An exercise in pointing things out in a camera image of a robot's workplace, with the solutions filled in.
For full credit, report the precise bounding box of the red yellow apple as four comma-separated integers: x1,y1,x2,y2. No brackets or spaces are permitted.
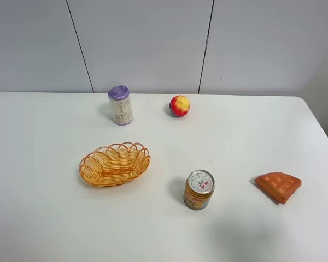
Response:
169,95,190,117

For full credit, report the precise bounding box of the orange waffle wedge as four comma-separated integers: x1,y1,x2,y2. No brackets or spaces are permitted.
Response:
254,172,302,205

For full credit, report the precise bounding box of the orange drink can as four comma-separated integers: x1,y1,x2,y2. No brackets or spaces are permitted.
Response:
183,170,215,210

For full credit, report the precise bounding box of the purple white cylindrical container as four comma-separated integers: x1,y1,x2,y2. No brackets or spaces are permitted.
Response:
108,85,133,125

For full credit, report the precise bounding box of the orange woven wicker basket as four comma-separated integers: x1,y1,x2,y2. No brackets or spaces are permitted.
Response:
79,142,151,187

